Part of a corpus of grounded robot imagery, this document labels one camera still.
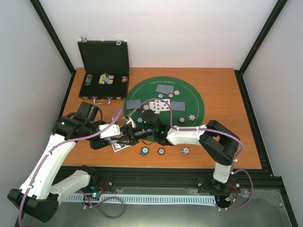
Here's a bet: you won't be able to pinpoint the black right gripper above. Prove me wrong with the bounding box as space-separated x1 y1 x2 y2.
111 125 155 146

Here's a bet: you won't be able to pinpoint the face-down cards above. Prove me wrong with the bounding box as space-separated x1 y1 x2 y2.
126 99 141 110
170 102 186 111
156 84 174 94

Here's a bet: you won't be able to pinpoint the face-up club card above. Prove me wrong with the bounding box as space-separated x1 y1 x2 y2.
154 100 161 114
149 102 156 111

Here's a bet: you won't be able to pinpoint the teal chip top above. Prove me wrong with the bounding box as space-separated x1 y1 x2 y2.
158 94 165 99

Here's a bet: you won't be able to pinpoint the face-down cards top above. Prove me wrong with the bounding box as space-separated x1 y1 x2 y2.
156 84 174 94

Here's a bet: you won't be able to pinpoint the purple chip top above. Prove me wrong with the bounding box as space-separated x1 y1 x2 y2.
173 90 180 96

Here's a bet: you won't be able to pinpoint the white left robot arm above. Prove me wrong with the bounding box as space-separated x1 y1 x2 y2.
7 102 105 226

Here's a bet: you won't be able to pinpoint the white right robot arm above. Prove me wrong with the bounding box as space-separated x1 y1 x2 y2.
120 110 244 192

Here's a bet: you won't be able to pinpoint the blue card box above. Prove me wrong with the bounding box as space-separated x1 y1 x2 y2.
111 141 131 153

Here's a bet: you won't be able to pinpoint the teal chip stack on table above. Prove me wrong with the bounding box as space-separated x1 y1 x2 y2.
140 147 149 157

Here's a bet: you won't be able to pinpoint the brown chip stack on table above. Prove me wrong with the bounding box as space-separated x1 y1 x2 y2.
158 148 165 155

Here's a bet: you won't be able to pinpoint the red chip in case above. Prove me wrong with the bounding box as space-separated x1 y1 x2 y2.
121 76 128 83

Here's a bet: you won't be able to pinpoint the purple chip stack on table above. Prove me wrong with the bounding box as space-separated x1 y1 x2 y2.
181 147 190 154

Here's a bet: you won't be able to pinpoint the green round poker mat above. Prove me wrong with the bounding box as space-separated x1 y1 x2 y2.
124 76 205 127

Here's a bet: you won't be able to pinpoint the yellow card box in case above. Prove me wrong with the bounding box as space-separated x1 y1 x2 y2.
98 73 114 85

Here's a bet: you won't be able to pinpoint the chip row in case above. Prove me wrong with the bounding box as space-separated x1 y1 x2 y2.
84 74 93 86

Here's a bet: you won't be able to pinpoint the black poker chip case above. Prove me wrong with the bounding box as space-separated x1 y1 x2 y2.
78 35 130 105

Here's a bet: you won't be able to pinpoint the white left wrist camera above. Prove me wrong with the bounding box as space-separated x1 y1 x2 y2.
99 124 121 138

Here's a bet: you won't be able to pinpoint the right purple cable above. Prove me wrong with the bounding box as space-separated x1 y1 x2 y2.
129 98 254 211

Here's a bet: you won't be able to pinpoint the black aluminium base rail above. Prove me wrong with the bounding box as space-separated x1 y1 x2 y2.
56 165 285 197

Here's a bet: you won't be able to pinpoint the light blue cable duct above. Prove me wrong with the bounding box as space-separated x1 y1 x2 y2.
61 192 217 206

